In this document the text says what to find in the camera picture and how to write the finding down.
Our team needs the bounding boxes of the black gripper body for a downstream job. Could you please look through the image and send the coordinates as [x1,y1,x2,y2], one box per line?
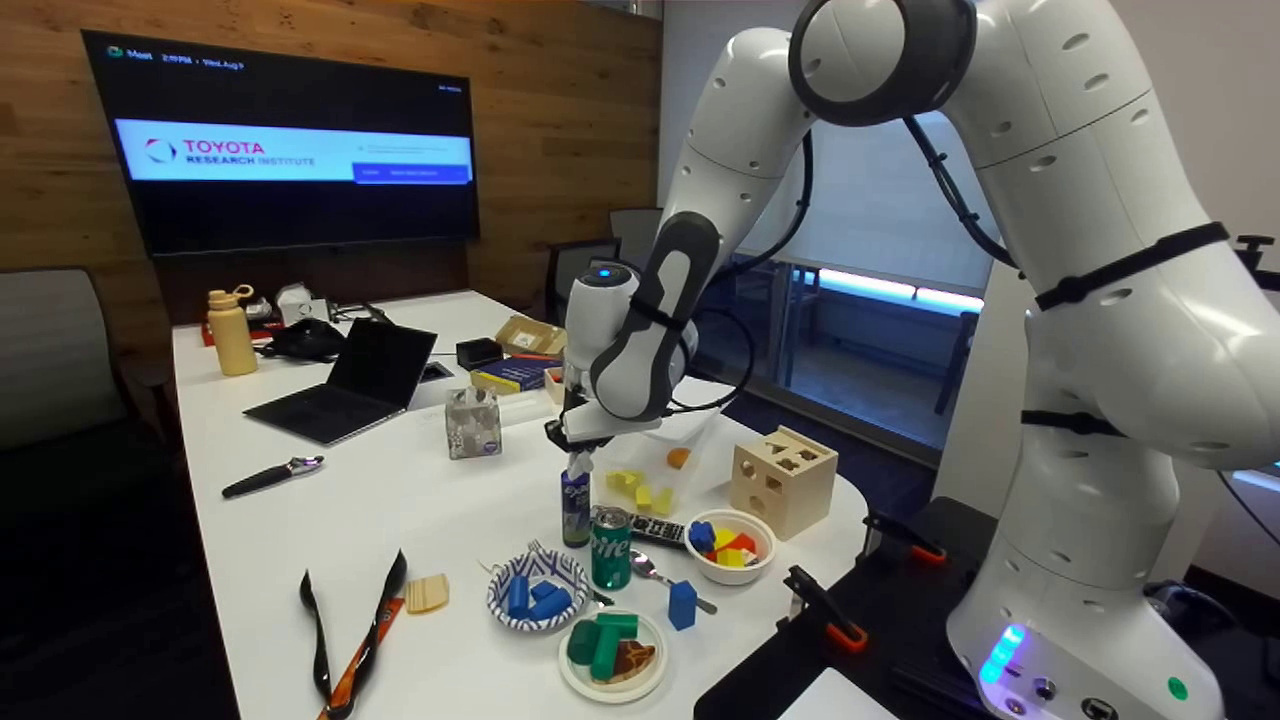
[543,405,624,450]

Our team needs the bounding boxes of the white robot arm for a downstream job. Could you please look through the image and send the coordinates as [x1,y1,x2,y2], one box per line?
[549,0,1280,720]

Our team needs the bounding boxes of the yellow water bottle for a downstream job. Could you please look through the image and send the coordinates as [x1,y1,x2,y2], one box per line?
[204,285,254,377]

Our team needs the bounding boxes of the grey tissue box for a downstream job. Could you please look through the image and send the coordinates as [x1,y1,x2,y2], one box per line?
[445,389,502,461]

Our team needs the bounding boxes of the clear plastic container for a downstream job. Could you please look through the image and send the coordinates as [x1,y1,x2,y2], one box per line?
[593,411,731,519]

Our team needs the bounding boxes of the green soda can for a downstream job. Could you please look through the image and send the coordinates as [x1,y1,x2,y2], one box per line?
[593,510,631,591]

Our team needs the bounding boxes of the black remote control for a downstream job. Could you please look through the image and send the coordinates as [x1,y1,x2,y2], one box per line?
[629,517,682,546]

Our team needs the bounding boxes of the silver metal spoon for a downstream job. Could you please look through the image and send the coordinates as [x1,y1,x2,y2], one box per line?
[631,551,719,614]

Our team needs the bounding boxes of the black laptop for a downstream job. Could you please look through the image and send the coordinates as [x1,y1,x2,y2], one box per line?
[249,319,437,443]

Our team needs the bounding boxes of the blue patterned paper plate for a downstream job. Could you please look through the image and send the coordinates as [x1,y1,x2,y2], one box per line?
[488,546,588,636]

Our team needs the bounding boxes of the white bowl with blocks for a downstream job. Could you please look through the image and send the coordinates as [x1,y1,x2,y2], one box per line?
[682,506,777,587]

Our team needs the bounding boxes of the loose blue block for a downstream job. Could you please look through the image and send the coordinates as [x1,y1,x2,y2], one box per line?
[669,581,699,633]

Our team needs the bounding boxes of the wooden shape sorter box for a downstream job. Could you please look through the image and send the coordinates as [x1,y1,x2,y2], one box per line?
[729,427,841,538]

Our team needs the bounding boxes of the white plate with green blocks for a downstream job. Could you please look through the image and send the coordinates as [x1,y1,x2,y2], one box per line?
[554,610,673,704]

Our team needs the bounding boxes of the black marker pen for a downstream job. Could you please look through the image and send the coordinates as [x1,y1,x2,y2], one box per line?
[221,457,325,498]

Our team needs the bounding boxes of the black orange clamp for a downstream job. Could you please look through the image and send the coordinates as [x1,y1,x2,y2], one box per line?
[784,510,946,656]

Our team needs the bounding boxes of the black orange tongs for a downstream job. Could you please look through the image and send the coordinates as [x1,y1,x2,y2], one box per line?
[296,546,410,720]

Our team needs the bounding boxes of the black office chair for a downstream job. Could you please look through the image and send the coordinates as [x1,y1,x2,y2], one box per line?
[0,266,165,645]

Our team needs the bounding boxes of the wall television screen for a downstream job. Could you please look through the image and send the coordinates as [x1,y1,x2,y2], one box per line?
[85,31,480,256]

